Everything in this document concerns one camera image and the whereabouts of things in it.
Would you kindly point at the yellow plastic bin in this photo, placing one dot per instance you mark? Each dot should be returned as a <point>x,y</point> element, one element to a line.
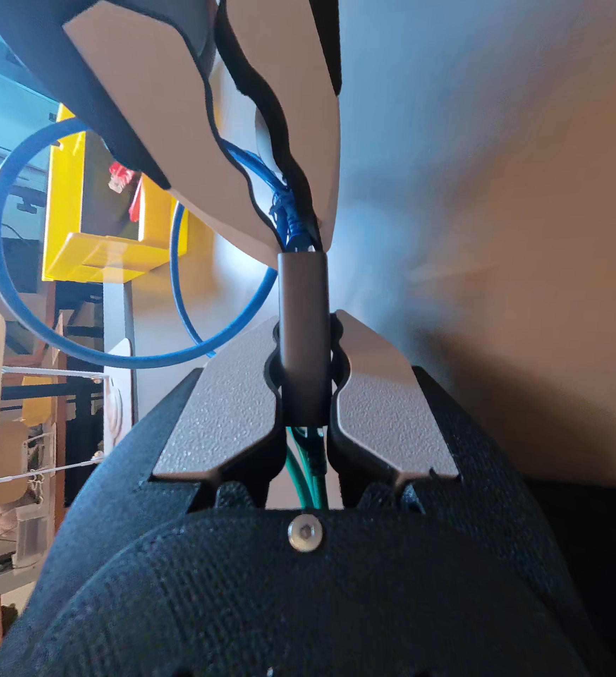
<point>107,254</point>

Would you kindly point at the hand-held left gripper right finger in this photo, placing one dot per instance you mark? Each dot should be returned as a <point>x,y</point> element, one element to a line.
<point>392,418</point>

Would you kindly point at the black ethernet coupler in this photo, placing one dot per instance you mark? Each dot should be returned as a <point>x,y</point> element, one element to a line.
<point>303,328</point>

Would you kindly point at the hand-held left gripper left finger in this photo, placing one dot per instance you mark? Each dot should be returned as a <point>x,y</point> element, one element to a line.
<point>223,407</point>

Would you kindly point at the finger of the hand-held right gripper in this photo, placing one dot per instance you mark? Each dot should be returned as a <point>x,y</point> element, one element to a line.
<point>308,106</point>
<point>154,95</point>

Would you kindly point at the white cabinet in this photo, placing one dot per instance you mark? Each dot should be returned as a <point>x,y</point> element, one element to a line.
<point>17,111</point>

